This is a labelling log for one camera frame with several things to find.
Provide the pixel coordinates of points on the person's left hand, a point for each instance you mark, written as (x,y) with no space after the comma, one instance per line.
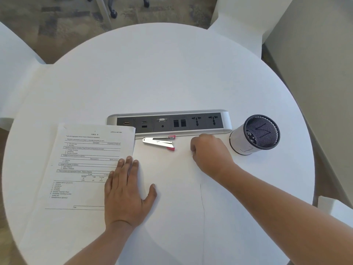
(124,195)

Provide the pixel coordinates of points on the silver table power socket strip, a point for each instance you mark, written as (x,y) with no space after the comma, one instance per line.
(168,122)

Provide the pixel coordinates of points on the white wrapped mesh pen holder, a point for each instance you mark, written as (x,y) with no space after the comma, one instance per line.
(242,143)

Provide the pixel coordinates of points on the person's right hand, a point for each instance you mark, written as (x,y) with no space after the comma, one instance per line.
(212,157)

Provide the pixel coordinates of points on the printed paper stack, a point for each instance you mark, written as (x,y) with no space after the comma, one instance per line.
(88,151)

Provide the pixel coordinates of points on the black swivel office chair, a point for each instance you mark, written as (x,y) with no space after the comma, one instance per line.
(111,5)

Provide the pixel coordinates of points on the long white table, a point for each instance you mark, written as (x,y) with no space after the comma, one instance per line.
(103,11)

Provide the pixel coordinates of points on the white plastic chair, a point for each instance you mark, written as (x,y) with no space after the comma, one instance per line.
(13,80)
(242,19)
(337,211)

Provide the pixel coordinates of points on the person's right forearm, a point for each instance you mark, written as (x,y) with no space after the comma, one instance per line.
(281,212)

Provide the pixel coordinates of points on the silver stapler with pink ends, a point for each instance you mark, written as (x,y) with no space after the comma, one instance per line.
(157,142)

